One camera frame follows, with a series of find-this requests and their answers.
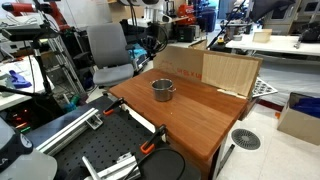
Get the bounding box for brown cardboard panel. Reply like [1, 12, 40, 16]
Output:
[152, 44, 264, 100]

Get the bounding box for black perforated breadboard plate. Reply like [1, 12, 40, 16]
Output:
[24, 94, 203, 180]

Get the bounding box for blue bin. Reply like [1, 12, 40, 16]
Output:
[196, 8, 218, 33]

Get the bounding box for gray office chair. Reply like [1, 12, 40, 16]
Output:
[85, 22, 136, 88]

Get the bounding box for black stereo camera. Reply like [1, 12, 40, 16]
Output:
[0, 25, 60, 42]

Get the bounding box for white perforated plate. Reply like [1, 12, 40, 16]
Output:
[251, 77, 279, 99]

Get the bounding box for green handled tool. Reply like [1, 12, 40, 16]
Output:
[63, 93, 81, 113]

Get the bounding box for black camera tripod stand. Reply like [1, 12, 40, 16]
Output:
[0, 38, 56, 101]

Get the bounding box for small stainless steel pot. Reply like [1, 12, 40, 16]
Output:
[150, 78, 177, 103]

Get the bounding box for white cloth sheet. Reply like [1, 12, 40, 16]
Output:
[258, 54, 320, 107]

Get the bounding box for white work table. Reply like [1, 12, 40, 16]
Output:
[225, 33, 320, 57]
[0, 54, 56, 111]

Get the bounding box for small wooden box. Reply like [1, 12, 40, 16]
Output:
[252, 28, 273, 44]

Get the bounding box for black controller box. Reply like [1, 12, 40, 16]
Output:
[6, 106, 38, 134]

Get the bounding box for blue cloth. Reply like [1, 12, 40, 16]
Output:
[8, 69, 33, 89]

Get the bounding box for aluminium extrusion rail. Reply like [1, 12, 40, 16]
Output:
[81, 151, 143, 180]
[35, 107, 104, 157]

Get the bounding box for black cable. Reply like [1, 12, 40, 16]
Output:
[121, 147, 187, 180]

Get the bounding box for cardboard box with blue bags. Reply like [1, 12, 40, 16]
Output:
[276, 92, 320, 146]

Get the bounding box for black orange spring clamp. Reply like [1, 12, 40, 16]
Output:
[139, 124, 168, 155]
[102, 97, 126, 117]

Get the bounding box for round metal floor drain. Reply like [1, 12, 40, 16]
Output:
[230, 128, 262, 151]

